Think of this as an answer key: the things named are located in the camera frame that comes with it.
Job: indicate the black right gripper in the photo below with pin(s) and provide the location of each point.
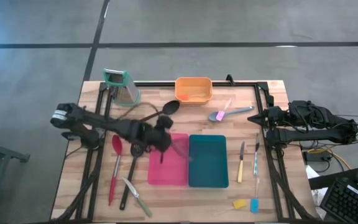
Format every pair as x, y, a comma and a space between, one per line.
278, 115

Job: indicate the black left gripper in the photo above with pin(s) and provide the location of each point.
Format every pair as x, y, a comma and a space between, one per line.
157, 140

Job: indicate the small pink spatula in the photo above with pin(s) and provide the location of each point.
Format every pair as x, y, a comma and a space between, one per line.
220, 115

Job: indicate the black solid serving spoon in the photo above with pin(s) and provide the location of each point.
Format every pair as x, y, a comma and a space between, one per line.
171, 107

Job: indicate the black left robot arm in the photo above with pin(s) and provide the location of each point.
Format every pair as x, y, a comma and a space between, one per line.
104, 123

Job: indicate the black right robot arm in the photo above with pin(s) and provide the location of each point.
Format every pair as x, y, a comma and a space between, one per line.
309, 135

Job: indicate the blue and pink spatula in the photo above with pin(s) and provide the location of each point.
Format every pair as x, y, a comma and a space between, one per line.
238, 110

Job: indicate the pink translucent plastic bin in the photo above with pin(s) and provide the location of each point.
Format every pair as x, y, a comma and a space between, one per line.
166, 174

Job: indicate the teal plastic bin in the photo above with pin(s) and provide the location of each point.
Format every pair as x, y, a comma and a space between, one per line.
208, 161

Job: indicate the black slotted serving spoon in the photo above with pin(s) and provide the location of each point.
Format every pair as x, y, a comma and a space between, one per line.
136, 149

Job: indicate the black clamp knob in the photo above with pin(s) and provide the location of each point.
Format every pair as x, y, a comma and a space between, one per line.
229, 79

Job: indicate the small orange spatula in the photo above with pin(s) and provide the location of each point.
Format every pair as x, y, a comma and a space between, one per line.
184, 97

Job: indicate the orange plastic bin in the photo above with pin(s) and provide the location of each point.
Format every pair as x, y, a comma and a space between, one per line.
194, 87

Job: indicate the black power brick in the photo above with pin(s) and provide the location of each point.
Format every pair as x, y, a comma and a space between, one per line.
315, 155

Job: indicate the small yellow spatula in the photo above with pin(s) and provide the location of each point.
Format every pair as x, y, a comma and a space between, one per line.
239, 204

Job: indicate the green-framed metal box grater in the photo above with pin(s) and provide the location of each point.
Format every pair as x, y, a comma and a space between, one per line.
124, 91

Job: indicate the small blue spatula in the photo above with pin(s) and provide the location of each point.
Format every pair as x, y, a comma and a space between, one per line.
254, 205

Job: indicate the black side desk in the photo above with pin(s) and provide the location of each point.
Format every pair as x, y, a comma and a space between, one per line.
328, 180

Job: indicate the white plastic bag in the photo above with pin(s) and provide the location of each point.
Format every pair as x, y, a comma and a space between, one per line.
317, 194

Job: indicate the black computer keyboard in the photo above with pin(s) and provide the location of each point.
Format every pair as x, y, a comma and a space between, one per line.
346, 202

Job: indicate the dark grey metal stand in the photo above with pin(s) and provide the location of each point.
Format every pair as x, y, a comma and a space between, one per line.
11, 154

